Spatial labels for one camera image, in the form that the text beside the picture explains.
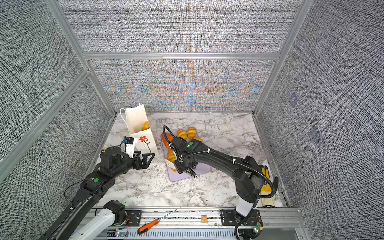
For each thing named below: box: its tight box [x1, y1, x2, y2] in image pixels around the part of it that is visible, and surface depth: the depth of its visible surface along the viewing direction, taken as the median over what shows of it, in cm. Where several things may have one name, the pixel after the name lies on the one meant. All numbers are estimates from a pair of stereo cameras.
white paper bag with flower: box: [120, 102, 158, 157], surface depth 90 cm
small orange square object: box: [201, 215, 208, 224], surface depth 74 cm
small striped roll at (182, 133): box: [177, 129, 187, 140], surface depth 105 cm
